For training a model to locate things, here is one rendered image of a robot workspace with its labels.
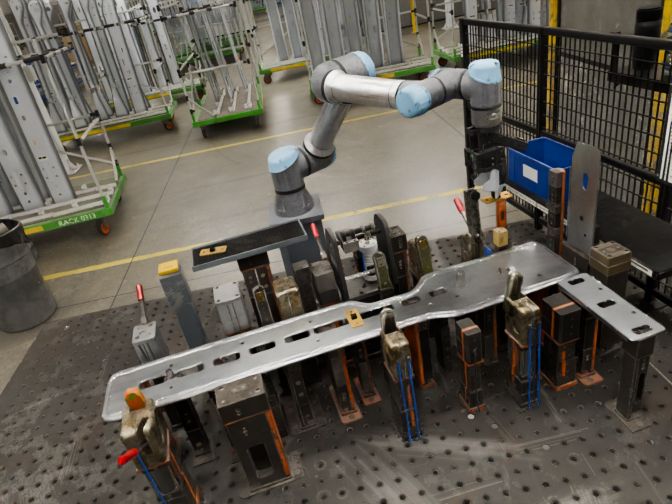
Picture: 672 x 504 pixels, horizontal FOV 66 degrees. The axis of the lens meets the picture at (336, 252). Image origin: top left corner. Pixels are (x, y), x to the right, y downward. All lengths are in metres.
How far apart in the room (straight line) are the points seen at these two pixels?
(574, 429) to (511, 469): 0.22
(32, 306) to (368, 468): 3.16
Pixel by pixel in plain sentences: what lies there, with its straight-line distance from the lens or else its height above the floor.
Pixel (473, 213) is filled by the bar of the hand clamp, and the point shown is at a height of 1.14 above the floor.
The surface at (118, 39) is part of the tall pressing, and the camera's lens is 8.93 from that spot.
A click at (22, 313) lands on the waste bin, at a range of 4.23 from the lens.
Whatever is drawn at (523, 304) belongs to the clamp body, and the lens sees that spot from 1.43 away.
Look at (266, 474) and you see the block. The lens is 1.52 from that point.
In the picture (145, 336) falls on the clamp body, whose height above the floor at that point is 1.06.
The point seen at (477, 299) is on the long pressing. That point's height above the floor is 1.00.
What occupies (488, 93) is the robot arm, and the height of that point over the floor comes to 1.55.
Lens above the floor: 1.90
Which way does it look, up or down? 29 degrees down
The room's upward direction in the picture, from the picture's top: 11 degrees counter-clockwise
